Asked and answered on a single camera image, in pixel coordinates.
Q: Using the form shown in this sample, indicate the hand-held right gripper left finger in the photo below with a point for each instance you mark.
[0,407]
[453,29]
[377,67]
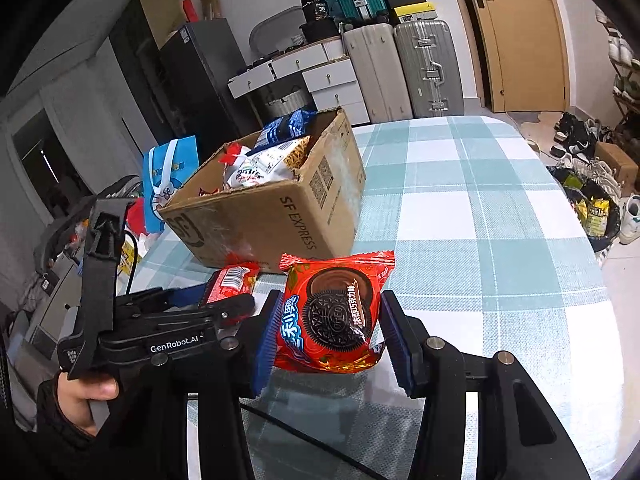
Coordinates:
[265,347]

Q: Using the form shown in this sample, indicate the black labelled box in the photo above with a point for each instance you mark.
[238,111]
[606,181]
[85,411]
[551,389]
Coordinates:
[317,15]

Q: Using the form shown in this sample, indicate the tall dark cabinet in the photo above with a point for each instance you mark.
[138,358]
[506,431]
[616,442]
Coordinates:
[135,75]

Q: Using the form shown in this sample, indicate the silver suitcase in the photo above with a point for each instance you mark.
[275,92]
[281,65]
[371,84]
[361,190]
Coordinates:
[430,70]

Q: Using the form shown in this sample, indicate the shoe rack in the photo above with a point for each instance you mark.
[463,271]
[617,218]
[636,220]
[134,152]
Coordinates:
[622,75]

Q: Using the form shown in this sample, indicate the blue white snack packet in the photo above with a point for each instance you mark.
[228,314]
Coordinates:
[285,127]

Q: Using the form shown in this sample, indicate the person's left hand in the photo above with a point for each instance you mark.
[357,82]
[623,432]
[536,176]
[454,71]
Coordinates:
[80,400]

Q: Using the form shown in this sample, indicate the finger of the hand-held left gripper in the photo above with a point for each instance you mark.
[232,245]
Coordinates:
[230,307]
[165,297]

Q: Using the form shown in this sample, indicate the white woven basket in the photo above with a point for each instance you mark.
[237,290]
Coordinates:
[287,105]

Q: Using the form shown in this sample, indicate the wooden door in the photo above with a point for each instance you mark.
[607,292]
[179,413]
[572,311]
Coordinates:
[520,35]

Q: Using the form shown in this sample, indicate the black trash bin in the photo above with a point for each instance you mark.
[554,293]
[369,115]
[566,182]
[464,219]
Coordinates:
[565,180]

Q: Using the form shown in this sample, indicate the blue cartoon gift bag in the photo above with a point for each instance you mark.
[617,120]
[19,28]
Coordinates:
[165,180]

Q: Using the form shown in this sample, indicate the small cardboard box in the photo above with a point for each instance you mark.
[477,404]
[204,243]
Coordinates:
[617,167]

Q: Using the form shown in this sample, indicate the brown cardboard box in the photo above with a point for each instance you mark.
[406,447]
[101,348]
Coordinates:
[280,220]

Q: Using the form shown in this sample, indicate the small red snack packet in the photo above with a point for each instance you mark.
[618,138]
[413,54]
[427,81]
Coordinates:
[232,277]

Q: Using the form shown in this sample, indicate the brown paper bag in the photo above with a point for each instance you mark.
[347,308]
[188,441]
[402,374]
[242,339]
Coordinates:
[209,5]

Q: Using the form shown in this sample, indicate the grey plastic basin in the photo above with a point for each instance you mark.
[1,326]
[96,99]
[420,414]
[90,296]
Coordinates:
[272,27]

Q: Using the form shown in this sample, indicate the red bag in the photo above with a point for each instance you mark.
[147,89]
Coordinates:
[137,217]

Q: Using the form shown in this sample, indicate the white green sneaker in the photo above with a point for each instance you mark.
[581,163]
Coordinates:
[631,220]

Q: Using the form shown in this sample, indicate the yellow black box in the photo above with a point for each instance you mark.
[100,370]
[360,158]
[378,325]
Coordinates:
[415,12]

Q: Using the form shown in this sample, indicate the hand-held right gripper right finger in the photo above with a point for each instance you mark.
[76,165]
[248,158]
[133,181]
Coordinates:
[397,345]

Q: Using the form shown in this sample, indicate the white drawer cabinet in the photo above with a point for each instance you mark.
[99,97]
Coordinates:
[330,80]

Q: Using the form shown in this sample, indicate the flat cardboard box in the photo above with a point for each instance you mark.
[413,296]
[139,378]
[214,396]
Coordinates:
[160,12]

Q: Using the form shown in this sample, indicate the beige suitcase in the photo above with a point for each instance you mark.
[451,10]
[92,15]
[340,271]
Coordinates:
[380,75]

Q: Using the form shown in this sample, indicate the pile of shoes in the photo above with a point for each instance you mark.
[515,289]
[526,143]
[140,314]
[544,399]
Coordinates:
[575,135]

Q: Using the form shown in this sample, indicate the person's left forearm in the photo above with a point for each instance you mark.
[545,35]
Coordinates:
[60,450]

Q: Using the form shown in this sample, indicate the white printed snack packet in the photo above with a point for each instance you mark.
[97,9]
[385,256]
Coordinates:
[260,165]

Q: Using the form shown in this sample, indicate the dark refrigerator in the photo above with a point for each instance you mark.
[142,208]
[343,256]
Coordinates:
[200,75]

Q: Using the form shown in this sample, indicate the red chocolate cookie packet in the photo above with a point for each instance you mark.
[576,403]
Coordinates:
[330,320]

